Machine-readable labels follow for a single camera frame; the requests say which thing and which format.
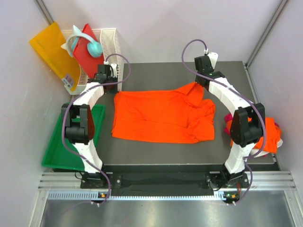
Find orange t shirt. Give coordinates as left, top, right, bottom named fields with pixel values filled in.
left=226, top=117, right=283, bottom=153
left=112, top=82, right=215, bottom=144

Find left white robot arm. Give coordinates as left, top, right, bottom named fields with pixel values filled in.
left=61, top=61, right=119, bottom=188

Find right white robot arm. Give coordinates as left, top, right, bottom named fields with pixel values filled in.
left=195, top=53, right=266, bottom=187

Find red folder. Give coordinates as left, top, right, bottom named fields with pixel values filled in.
left=73, top=23, right=104, bottom=78

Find white file organizer basket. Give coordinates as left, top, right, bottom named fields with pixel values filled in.
left=64, top=28, right=125, bottom=95

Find teal cat ear headphones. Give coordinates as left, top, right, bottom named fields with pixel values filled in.
left=61, top=25, right=103, bottom=58

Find yellow folder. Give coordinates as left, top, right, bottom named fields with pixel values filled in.
left=29, top=22, right=80, bottom=92

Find green plastic tray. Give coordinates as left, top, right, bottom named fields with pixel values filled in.
left=42, top=105, right=106, bottom=172

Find folded orange t shirt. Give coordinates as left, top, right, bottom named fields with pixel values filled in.
left=226, top=117, right=283, bottom=153

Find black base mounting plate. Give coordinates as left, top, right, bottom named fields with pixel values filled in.
left=80, top=164, right=249, bottom=196

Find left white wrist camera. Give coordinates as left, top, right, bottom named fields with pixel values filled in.
left=104, top=61, right=119, bottom=79

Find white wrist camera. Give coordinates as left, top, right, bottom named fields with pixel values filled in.
left=204, top=48, right=219, bottom=69
left=104, top=61, right=119, bottom=79

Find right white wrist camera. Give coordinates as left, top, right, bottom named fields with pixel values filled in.
left=204, top=48, right=219, bottom=69

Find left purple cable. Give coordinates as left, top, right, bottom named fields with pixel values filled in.
left=61, top=53, right=132, bottom=205

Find purple cable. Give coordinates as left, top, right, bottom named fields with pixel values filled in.
left=61, top=53, right=132, bottom=205
left=180, top=39, right=267, bottom=206

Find white slotted cable duct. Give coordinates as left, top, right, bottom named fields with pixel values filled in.
left=47, top=191, right=226, bottom=201

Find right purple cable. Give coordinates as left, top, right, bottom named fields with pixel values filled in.
left=180, top=39, right=267, bottom=206

